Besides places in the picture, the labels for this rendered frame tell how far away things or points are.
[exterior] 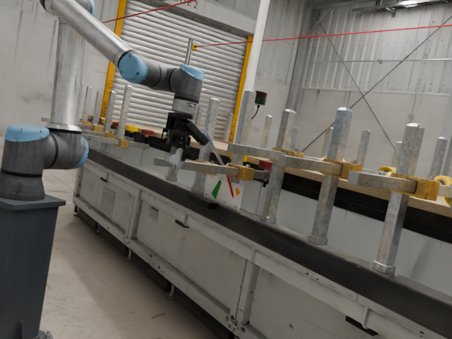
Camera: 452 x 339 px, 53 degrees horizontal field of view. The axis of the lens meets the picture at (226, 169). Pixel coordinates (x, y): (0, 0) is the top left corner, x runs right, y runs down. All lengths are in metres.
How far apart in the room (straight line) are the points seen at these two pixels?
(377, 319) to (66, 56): 1.49
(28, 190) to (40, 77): 7.50
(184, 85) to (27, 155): 0.65
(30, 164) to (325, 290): 1.15
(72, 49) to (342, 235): 1.28
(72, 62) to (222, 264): 1.15
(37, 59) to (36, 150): 7.48
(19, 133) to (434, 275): 1.48
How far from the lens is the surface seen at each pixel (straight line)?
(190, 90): 1.60
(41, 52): 9.32
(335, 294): 1.47
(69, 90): 1.99
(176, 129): 1.61
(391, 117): 10.19
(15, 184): 1.86
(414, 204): 1.53
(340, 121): 1.46
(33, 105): 9.29
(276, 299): 2.00
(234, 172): 1.78
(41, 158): 1.88
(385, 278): 1.30
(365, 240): 1.63
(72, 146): 1.97
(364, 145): 2.78
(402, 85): 10.23
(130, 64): 1.57
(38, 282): 2.01
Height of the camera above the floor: 1.00
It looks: 5 degrees down
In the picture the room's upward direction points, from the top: 11 degrees clockwise
